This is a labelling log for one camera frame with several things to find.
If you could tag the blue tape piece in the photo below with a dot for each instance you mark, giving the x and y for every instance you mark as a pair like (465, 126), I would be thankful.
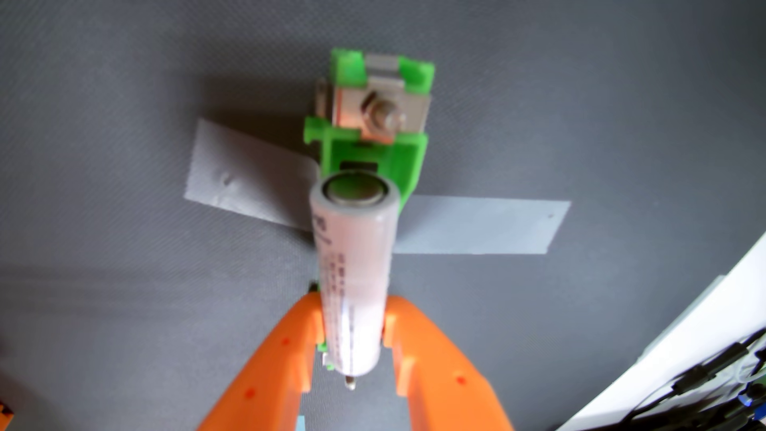
(300, 424)

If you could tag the grey tape strip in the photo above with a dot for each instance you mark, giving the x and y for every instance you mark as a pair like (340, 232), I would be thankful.
(251, 173)
(479, 224)

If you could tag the green battery holder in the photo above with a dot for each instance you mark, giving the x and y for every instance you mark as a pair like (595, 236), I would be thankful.
(407, 155)

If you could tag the dark grey mat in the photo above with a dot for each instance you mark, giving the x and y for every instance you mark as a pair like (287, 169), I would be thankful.
(119, 299)

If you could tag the white cylindrical battery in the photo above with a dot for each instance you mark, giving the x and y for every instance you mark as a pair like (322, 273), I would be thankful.
(353, 269)

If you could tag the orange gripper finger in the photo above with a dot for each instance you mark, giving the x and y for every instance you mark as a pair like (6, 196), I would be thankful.
(446, 389)
(269, 383)

